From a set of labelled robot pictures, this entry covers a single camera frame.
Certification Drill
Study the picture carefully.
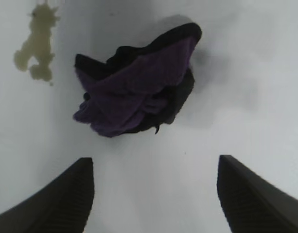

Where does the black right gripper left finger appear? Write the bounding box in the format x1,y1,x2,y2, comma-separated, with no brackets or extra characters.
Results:
0,157,95,233

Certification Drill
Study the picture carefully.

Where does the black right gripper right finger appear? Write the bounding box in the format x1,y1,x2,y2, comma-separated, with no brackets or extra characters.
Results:
216,154,298,233

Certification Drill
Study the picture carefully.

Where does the purple and black cloth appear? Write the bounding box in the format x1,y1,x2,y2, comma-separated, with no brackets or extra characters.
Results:
72,22,203,138

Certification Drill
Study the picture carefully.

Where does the brown coffee spill puddle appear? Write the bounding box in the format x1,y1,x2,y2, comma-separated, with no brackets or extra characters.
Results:
13,3,61,87

